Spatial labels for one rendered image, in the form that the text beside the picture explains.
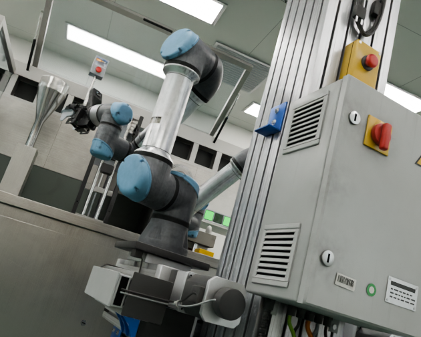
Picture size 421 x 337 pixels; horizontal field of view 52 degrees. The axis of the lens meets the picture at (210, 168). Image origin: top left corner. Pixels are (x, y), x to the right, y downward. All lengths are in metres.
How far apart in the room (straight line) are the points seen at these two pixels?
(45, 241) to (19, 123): 0.89
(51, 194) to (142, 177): 1.33
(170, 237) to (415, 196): 0.63
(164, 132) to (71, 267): 0.80
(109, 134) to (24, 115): 1.14
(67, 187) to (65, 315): 0.83
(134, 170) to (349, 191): 0.57
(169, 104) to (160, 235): 0.37
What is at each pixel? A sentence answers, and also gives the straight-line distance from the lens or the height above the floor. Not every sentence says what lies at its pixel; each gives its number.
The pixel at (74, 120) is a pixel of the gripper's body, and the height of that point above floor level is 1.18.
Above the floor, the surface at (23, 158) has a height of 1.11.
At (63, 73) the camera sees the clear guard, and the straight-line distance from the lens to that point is 2.62.
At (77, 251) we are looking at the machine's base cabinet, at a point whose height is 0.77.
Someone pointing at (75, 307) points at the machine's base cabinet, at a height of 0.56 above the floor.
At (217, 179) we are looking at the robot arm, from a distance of 1.71.
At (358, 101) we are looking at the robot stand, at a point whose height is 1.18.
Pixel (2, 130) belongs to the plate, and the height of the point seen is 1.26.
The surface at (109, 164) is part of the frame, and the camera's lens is 2.00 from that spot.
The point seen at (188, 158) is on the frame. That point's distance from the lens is 2.62.
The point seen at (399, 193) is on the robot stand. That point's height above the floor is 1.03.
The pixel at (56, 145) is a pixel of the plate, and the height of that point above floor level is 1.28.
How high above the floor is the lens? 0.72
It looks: 16 degrees up
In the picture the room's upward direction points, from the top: 16 degrees clockwise
